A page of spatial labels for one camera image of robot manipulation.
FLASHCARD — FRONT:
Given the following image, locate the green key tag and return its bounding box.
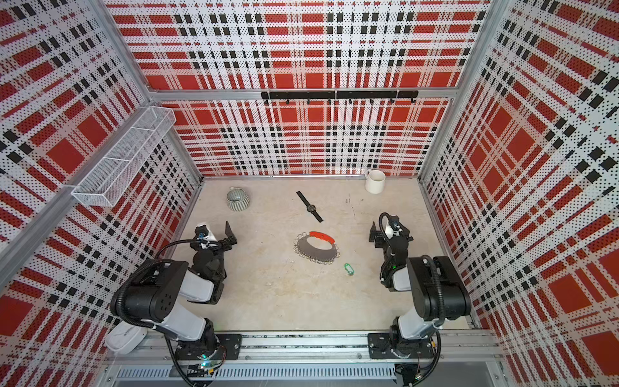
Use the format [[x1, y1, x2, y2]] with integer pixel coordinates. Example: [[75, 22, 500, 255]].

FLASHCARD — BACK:
[[344, 263, 355, 276]]

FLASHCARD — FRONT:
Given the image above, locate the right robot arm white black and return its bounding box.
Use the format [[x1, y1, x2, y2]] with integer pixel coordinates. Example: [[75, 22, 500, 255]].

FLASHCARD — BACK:
[[368, 219, 472, 360]]

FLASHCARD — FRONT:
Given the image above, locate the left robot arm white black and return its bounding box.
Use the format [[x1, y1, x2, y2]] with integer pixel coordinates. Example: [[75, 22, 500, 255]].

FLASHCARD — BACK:
[[105, 223, 242, 366]]

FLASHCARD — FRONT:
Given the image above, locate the grey ribbed ceramic cup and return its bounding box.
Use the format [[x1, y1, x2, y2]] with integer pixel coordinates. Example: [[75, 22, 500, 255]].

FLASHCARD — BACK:
[[227, 187, 251, 212]]

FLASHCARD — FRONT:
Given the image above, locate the white ceramic mug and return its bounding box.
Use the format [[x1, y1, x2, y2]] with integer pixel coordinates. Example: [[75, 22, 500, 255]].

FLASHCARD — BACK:
[[364, 169, 386, 194]]

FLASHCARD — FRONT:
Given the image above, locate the black wrist watch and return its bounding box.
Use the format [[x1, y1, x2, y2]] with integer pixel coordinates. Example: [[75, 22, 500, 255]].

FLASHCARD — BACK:
[[297, 191, 323, 223]]

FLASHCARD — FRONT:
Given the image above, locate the white object beside base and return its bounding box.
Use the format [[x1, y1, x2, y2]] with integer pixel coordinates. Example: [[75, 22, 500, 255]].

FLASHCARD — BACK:
[[105, 321, 148, 356]]

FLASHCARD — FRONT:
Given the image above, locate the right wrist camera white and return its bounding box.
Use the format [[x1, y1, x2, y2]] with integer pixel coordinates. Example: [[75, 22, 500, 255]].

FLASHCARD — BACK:
[[383, 216, 401, 240]]

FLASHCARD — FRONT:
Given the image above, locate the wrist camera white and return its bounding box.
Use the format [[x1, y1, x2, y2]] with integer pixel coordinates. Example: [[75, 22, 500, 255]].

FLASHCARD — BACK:
[[194, 223, 218, 242], [383, 216, 401, 240]]

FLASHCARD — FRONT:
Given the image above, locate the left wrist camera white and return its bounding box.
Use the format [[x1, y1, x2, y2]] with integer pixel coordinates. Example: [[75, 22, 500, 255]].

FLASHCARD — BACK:
[[194, 223, 218, 242]]

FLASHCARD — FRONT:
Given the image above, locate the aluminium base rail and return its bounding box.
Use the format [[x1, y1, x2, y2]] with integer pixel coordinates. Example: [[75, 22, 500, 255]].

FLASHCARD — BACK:
[[95, 330, 509, 386]]

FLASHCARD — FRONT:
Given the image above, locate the white wire mesh basket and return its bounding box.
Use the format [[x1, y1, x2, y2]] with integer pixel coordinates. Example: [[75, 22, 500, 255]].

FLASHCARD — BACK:
[[72, 106, 176, 207]]

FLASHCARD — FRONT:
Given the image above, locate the black hook rail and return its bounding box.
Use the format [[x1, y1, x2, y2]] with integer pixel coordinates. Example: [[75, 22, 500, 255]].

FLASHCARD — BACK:
[[260, 90, 419, 103]]

